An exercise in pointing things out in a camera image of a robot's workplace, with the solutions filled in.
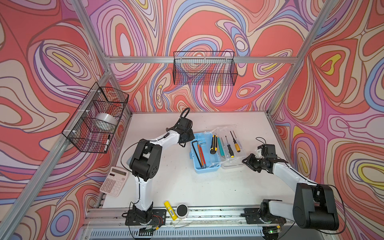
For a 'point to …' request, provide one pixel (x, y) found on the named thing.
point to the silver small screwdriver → (224, 147)
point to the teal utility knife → (220, 147)
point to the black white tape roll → (182, 210)
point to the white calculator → (113, 181)
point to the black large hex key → (196, 153)
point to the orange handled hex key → (198, 152)
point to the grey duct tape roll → (107, 117)
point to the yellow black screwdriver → (231, 153)
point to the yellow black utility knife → (213, 148)
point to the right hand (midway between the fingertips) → (244, 164)
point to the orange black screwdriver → (236, 145)
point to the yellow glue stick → (174, 215)
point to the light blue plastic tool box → (204, 152)
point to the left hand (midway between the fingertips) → (194, 135)
